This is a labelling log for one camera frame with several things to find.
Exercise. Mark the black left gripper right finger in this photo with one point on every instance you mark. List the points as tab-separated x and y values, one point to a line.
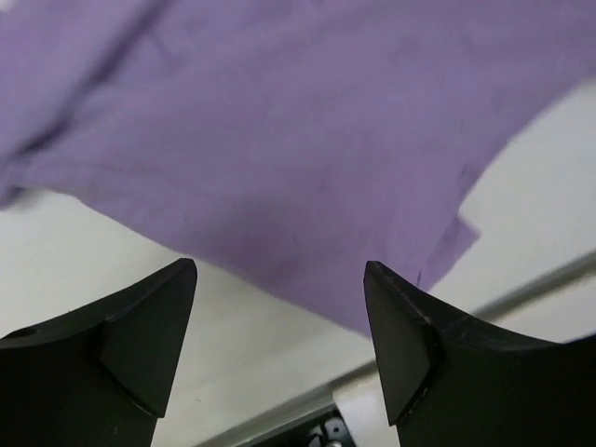
452	380

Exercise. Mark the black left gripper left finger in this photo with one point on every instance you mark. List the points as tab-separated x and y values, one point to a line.
102	374

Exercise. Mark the purple t shirt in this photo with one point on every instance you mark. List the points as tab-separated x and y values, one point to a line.
288	142

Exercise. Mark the aluminium table edge rail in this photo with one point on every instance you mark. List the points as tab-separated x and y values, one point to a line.
485	288

